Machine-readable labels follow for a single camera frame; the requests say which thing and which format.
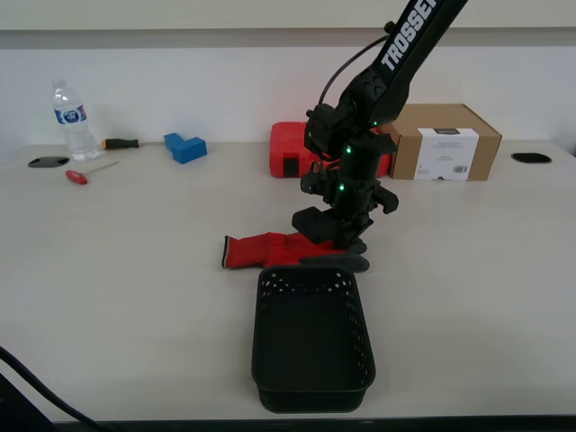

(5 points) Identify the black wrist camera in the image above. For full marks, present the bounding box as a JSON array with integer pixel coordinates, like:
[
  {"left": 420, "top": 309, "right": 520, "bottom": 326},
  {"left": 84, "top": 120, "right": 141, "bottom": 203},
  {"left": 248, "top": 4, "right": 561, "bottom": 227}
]
[{"left": 300, "top": 169, "right": 335, "bottom": 198}]

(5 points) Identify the thick black cable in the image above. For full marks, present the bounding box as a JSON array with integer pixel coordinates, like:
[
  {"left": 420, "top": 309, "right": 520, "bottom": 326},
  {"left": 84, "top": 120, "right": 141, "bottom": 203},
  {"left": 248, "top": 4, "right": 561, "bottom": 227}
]
[{"left": 0, "top": 345, "right": 116, "bottom": 432}]

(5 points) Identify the orange and black handled screwdriver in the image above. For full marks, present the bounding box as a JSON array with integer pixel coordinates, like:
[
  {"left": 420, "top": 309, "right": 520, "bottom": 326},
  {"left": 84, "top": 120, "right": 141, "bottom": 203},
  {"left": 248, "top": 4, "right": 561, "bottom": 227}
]
[{"left": 100, "top": 137, "right": 168, "bottom": 151}]

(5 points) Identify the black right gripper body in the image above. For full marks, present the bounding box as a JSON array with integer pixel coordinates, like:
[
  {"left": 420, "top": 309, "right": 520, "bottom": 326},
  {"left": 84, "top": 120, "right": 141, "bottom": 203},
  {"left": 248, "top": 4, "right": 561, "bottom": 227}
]
[{"left": 322, "top": 173, "right": 400, "bottom": 231}]

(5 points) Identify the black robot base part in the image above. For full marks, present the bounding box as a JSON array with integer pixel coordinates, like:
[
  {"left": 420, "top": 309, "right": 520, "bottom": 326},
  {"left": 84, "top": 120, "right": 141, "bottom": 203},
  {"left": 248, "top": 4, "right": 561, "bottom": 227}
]
[{"left": 0, "top": 372, "right": 60, "bottom": 432}]

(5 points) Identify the red plastic tool case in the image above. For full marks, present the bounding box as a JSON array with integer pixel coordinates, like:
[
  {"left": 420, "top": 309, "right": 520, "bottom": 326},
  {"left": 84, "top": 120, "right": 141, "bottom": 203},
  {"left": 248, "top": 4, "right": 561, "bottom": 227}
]
[{"left": 269, "top": 121, "right": 392, "bottom": 180}]

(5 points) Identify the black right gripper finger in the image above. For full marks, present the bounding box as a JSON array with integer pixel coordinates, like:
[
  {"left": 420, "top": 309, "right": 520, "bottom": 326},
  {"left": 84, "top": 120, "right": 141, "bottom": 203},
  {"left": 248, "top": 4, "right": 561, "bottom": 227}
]
[
  {"left": 292, "top": 207, "right": 346, "bottom": 245},
  {"left": 345, "top": 220, "right": 375, "bottom": 251}
]

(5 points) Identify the clear plastic water bottle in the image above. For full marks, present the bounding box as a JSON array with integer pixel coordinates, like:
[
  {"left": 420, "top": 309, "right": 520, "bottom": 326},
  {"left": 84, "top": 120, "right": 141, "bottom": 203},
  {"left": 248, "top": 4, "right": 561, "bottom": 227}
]
[{"left": 49, "top": 78, "right": 102, "bottom": 163}]

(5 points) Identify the brown cardboard box white label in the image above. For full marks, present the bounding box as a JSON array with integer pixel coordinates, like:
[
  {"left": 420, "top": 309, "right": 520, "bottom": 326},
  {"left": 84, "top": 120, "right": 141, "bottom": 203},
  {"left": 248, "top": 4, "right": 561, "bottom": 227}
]
[{"left": 376, "top": 103, "right": 503, "bottom": 183}]

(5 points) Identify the black perforated plastic basket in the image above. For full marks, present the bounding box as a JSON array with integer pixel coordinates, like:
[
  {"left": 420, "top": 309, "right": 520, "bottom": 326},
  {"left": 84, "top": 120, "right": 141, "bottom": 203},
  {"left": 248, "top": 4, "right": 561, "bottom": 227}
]
[{"left": 249, "top": 265, "right": 377, "bottom": 415}]

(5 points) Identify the black desk cable grommet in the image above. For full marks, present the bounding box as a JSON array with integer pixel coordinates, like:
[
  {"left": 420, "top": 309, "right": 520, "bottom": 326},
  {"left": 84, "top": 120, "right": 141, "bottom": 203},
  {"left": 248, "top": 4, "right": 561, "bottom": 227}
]
[
  {"left": 510, "top": 151, "right": 554, "bottom": 165},
  {"left": 27, "top": 155, "right": 72, "bottom": 169}
]

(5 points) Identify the blue L-shaped block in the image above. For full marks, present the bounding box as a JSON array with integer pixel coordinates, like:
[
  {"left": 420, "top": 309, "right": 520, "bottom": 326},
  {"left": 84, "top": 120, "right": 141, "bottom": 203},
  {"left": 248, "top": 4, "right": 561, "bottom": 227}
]
[{"left": 163, "top": 131, "right": 209, "bottom": 166}]

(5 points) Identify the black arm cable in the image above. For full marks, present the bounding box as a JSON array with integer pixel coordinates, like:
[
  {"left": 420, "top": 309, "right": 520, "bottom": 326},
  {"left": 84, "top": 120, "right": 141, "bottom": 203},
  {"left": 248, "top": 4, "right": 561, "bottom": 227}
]
[{"left": 317, "top": 21, "right": 398, "bottom": 108}]

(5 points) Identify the red and grey work glove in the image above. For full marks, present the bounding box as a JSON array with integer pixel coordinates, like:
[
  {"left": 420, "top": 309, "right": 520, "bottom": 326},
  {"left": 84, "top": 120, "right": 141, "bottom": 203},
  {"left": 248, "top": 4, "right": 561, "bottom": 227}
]
[{"left": 221, "top": 231, "right": 372, "bottom": 275}]

